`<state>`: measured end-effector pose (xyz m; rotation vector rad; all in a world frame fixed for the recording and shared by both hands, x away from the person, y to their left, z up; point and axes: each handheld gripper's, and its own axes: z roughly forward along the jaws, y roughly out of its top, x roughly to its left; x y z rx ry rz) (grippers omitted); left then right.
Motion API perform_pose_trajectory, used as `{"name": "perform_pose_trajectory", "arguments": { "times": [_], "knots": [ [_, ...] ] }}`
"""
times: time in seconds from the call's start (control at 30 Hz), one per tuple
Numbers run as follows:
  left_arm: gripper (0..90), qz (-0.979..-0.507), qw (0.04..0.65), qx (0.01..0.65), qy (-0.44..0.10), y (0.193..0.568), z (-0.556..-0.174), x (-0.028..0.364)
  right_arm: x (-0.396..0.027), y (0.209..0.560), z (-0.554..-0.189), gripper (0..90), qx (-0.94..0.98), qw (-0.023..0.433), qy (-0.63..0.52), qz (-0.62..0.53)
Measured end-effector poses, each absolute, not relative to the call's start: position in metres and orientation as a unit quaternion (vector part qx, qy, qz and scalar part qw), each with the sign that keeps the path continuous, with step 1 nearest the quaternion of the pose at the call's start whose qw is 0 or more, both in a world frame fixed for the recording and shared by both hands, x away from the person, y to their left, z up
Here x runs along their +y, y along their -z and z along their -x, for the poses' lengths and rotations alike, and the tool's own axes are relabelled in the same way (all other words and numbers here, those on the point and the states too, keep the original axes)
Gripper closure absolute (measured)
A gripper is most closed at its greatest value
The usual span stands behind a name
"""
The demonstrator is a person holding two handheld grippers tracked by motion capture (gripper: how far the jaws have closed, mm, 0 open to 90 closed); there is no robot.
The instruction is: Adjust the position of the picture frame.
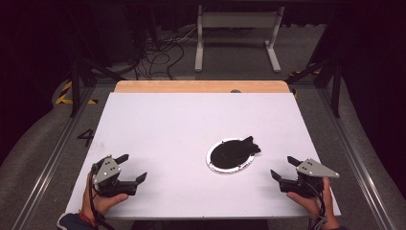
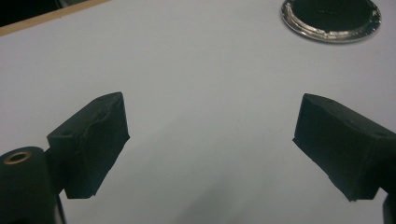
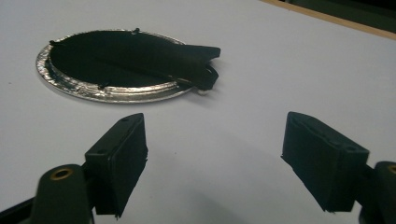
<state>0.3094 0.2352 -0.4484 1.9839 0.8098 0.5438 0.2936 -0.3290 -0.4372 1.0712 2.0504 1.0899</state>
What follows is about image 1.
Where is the yellow and black floor tape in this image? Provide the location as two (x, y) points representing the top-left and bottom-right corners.
(56, 80), (99, 105)
(288, 63), (321, 78)

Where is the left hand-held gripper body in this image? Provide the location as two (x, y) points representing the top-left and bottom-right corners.
(91, 154), (138, 197)

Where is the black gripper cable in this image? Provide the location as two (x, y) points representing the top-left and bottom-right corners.
(304, 180), (330, 230)
(89, 162), (117, 230)

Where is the white metal stand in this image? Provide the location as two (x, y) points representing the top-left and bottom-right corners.
(194, 4), (285, 74)

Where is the person's right hand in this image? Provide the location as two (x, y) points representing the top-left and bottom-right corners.
(285, 176), (341, 230)

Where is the person's left hand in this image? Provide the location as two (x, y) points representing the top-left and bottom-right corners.
(80, 172), (129, 221)

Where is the black cloth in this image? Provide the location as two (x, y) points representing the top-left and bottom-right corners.
(210, 135), (262, 170)

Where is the metal floor rail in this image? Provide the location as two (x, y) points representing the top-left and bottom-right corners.
(11, 85), (97, 230)
(319, 85), (397, 230)

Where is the wooden table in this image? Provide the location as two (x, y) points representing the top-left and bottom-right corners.
(114, 80), (291, 94)

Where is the black metal stand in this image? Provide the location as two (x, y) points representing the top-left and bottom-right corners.
(285, 57), (343, 119)
(68, 9), (126, 119)

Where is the round white plate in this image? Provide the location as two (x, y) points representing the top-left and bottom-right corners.
(205, 137), (257, 175)

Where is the bundle of floor cables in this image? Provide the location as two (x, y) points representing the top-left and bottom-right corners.
(133, 27), (205, 81)

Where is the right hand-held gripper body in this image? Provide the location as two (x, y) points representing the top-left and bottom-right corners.
(279, 157), (341, 199)

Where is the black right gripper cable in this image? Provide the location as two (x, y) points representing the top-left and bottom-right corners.
(304, 180), (330, 230)

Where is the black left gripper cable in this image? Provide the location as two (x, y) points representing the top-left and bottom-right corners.
(89, 162), (117, 230)

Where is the white board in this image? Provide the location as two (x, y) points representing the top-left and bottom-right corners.
(64, 92), (342, 220)

